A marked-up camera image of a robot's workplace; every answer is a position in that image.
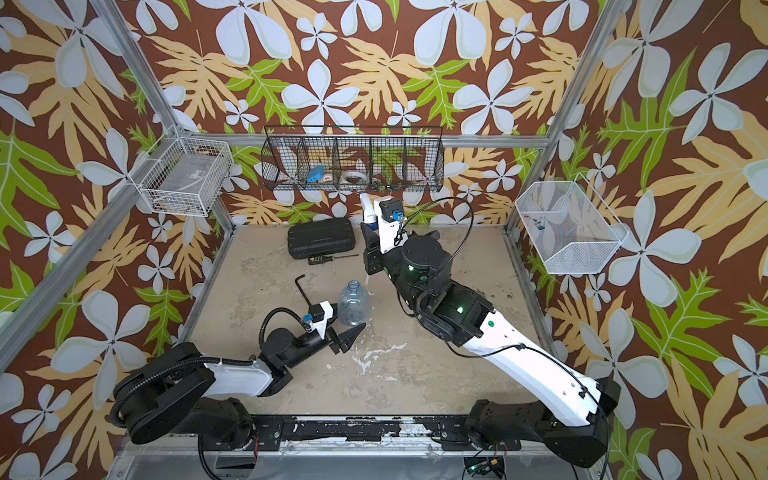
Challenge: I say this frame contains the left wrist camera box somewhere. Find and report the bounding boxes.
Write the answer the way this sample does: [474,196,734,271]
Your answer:
[302,301,336,339]

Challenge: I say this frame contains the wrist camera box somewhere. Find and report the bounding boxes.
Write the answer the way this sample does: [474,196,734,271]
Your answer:
[302,301,336,339]
[373,196,408,254]

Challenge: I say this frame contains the black hex key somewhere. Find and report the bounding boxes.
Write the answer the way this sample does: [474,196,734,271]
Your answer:
[294,274,313,307]

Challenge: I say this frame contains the clear blue spray bottle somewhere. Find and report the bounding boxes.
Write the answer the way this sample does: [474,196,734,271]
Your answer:
[338,280,372,328]

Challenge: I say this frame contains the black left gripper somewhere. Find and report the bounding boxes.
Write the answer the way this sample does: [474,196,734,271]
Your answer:
[285,300,362,371]

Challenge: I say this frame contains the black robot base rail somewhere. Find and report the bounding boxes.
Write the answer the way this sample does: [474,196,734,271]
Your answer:
[203,414,522,454]

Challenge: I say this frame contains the black yellow screwdriver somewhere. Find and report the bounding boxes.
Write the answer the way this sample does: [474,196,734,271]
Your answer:
[308,253,358,266]

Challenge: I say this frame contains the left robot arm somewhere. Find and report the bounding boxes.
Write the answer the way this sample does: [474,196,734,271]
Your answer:
[108,302,365,449]

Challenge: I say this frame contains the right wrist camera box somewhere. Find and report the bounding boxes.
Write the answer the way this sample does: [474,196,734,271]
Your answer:
[373,196,408,254]

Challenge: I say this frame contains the blue tape roll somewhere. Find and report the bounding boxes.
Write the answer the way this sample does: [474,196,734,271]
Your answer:
[307,165,325,183]

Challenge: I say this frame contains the white tape roll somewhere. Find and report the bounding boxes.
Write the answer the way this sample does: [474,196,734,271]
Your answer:
[340,170,368,185]

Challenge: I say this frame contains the black wire wall basket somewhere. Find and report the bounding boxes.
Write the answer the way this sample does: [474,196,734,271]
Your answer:
[259,125,445,192]

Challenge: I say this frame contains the black plastic tool case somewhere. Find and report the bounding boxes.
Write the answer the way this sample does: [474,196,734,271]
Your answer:
[287,218,356,260]

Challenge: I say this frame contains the white wire wall basket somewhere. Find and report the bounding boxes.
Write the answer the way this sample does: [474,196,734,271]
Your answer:
[131,127,234,217]

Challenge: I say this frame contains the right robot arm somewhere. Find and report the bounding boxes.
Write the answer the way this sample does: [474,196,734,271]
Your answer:
[360,193,620,468]

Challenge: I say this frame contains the white mesh wall basket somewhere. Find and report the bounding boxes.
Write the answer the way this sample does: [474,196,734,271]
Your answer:
[515,176,629,276]

